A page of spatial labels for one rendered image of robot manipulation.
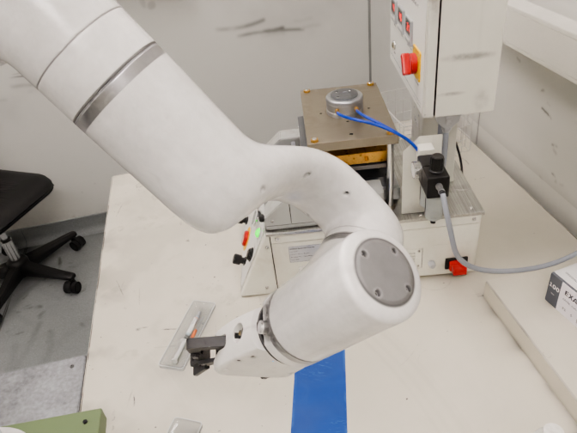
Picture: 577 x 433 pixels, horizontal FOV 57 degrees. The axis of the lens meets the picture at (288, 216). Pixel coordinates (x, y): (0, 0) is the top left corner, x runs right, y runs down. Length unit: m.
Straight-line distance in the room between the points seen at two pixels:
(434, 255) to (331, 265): 0.80
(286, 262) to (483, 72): 0.55
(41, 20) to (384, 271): 0.31
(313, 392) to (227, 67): 1.85
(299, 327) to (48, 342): 2.06
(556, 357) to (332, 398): 0.41
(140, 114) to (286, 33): 2.22
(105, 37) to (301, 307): 0.27
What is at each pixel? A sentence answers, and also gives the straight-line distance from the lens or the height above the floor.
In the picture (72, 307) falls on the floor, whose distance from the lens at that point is 2.60.
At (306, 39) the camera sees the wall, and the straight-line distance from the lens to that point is 2.64.
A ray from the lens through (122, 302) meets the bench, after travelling 1.34.
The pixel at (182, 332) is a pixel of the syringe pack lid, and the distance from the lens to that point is 1.18.
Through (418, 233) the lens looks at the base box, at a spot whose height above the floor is 0.89.
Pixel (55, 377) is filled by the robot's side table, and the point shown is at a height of 0.75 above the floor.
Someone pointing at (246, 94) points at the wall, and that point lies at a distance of 2.67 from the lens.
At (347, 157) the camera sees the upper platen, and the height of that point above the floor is 1.05.
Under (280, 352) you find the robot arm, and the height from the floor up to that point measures 1.20.
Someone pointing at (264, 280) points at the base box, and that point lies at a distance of 1.21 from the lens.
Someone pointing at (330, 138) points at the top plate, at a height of 1.11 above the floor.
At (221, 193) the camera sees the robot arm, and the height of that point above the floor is 1.39.
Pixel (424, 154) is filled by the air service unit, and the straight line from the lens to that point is 1.05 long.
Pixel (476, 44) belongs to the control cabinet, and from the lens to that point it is 1.01.
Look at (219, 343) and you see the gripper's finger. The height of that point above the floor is 1.17.
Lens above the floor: 1.61
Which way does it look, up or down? 36 degrees down
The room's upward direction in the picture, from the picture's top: 7 degrees counter-clockwise
